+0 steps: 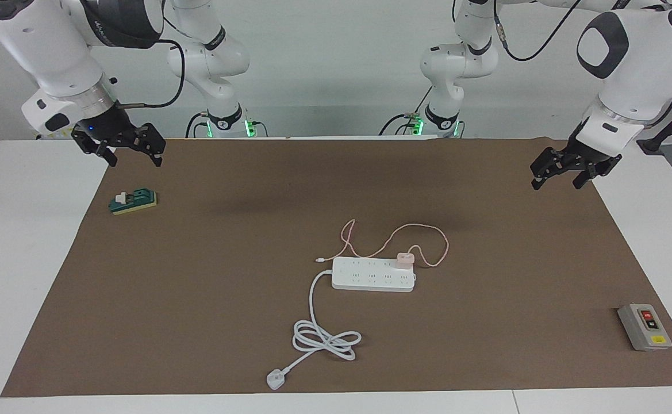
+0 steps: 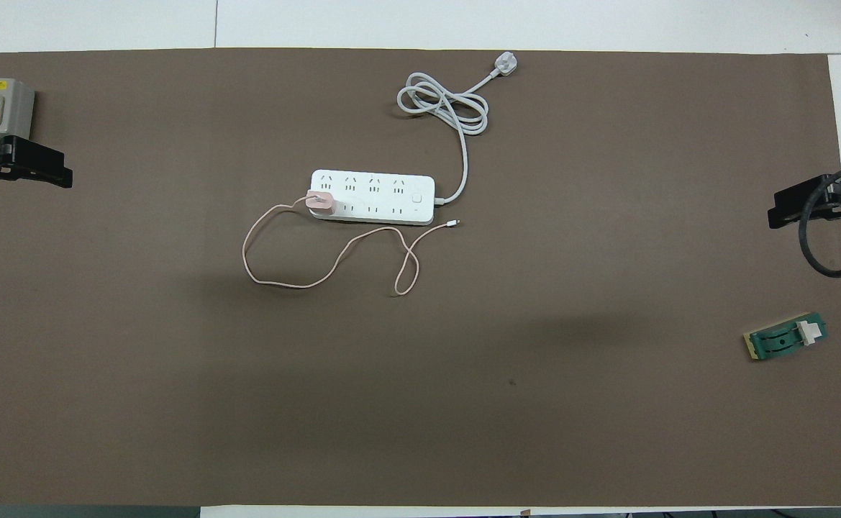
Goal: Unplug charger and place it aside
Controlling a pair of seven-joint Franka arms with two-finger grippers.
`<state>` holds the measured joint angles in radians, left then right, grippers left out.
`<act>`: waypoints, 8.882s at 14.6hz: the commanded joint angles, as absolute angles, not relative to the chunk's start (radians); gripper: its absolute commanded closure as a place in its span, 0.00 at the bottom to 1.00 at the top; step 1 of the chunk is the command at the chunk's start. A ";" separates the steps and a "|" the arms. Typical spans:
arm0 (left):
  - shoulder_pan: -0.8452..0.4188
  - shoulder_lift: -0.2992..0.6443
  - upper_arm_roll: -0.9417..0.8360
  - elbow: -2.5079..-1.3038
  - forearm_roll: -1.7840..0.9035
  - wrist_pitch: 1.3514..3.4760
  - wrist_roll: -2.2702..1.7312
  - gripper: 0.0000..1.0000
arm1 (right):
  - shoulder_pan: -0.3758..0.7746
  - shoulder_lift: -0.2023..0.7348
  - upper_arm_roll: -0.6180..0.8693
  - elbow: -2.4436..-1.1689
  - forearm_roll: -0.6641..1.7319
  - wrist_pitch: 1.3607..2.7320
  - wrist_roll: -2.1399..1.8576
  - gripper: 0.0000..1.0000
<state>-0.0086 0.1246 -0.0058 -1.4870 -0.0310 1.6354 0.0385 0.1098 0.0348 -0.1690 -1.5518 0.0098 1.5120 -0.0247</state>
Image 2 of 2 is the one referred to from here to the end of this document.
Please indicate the pink charger adapter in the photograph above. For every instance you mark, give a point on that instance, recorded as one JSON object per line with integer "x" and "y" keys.
{"x": 319, "y": 203}

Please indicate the white power strip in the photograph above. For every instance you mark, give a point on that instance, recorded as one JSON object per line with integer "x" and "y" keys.
{"x": 377, "y": 198}

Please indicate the brown table mat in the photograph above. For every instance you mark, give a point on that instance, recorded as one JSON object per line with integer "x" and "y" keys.
{"x": 420, "y": 396}

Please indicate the grey on-off switch box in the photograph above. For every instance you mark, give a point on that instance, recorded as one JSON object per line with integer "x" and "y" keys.
{"x": 10, "y": 97}

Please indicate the green knife switch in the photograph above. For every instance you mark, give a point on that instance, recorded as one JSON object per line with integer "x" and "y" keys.
{"x": 780, "y": 342}

